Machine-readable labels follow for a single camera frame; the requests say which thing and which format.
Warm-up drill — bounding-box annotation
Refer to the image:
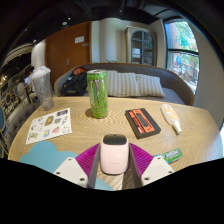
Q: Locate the clear plastic tumbler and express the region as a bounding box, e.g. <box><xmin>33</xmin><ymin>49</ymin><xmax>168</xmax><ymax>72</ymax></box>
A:
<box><xmin>30</xmin><ymin>65</ymin><xmax>55</xmax><ymax>112</ymax></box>

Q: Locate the black-framed window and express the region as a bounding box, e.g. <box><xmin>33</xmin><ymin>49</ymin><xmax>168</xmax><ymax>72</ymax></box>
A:
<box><xmin>163</xmin><ymin>19</ymin><xmax>200</xmax><ymax>94</ymax></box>

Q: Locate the black backpack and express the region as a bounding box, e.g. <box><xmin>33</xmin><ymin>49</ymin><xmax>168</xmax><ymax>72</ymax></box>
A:
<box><xmin>60</xmin><ymin>67</ymin><xmax>88</xmax><ymax>98</ymax></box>

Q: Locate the black and orange box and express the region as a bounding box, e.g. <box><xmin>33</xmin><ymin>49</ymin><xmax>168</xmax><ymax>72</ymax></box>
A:
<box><xmin>124</xmin><ymin>107</ymin><xmax>162</xmax><ymax>140</ymax></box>

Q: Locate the white and orange tube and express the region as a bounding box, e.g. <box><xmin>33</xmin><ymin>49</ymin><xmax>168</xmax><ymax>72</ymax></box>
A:
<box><xmin>160</xmin><ymin>103</ymin><xmax>183</xmax><ymax>135</ymax></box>

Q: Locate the green drink can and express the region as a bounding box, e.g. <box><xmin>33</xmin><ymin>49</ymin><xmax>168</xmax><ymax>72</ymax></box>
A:
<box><xmin>86</xmin><ymin>68</ymin><xmax>109</xmax><ymax>119</ymax></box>

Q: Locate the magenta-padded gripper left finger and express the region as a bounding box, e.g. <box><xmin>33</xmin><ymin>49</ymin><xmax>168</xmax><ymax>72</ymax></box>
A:
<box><xmin>53</xmin><ymin>143</ymin><xmax>102</xmax><ymax>190</ymax></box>

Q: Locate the grey curved sofa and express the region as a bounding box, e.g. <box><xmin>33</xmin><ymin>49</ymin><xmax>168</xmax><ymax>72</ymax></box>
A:
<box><xmin>53</xmin><ymin>62</ymin><xmax>196</xmax><ymax>106</ymax></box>

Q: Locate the grey tufted chair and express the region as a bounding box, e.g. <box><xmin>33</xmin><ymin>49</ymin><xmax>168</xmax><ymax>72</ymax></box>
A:
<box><xmin>4</xmin><ymin>101</ymin><xmax>41</xmax><ymax>151</ymax></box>

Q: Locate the person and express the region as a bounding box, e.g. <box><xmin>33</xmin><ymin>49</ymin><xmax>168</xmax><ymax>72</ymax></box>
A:
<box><xmin>23</xmin><ymin>65</ymin><xmax>36</xmax><ymax>84</ymax></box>

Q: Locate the blue upholstered chair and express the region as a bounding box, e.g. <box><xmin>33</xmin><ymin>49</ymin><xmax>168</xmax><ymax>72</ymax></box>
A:
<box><xmin>0</xmin><ymin>106</ymin><xmax>8</xmax><ymax>158</ymax></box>

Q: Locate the green gum pack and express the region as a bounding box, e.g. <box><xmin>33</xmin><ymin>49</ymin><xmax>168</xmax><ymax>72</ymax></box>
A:
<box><xmin>153</xmin><ymin>147</ymin><xmax>184</xmax><ymax>165</ymax></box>

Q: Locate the arched glass-door cabinet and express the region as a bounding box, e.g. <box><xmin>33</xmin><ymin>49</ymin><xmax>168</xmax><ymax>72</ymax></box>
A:
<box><xmin>125</xmin><ymin>25</ymin><xmax>158</xmax><ymax>67</ymax></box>

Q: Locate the blue cloud-shaped mouse pad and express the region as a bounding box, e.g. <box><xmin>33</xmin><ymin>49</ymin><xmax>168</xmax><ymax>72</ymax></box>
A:
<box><xmin>19</xmin><ymin>140</ymin><xmax>114</xmax><ymax>192</ymax></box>

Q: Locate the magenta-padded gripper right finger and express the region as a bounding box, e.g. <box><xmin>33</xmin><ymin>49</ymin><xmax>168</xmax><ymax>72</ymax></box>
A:
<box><xmin>128</xmin><ymin>142</ymin><xmax>176</xmax><ymax>189</ymax></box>

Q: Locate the white sticker sheet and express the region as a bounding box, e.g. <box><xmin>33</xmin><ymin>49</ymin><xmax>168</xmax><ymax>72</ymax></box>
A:
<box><xmin>25</xmin><ymin>107</ymin><xmax>73</xmax><ymax>145</ymax></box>

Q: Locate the brown wooden door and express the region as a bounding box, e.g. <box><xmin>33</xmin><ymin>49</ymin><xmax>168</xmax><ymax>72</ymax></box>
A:
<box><xmin>44</xmin><ymin>21</ymin><xmax>93</xmax><ymax>86</ymax></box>

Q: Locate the striped cushion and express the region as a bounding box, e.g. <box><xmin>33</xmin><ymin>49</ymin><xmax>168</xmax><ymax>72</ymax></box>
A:
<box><xmin>105</xmin><ymin>69</ymin><xmax>141</xmax><ymax>98</ymax></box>
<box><xmin>134</xmin><ymin>73</ymin><xmax>166</xmax><ymax>99</ymax></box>

